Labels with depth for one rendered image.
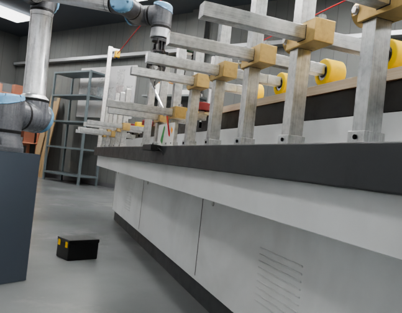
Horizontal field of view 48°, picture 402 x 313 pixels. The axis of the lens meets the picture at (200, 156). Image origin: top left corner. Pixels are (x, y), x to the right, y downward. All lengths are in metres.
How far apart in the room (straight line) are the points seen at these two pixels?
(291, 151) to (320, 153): 0.10
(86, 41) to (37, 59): 7.89
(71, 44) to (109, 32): 1.22
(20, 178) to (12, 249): 0.33
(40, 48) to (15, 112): 0.38
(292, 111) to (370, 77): 0.25
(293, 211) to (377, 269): 0.23
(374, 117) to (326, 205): 0.20
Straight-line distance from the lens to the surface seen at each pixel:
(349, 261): 1.18
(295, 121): 1.03
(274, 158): 1.02
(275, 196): 1.08
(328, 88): 1.30
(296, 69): 1.05
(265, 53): 1.22
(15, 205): 2.22
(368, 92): 0.83
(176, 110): 1.89
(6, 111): 2.23
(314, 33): 1.00
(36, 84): 2.40
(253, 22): 0.98
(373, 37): 0.86
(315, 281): 1.30
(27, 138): 10.65
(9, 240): 2.24
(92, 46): 10.10
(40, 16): 2.47
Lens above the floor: 0.63
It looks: 1 degrees up
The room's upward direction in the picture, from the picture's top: 6 degrees clockwise
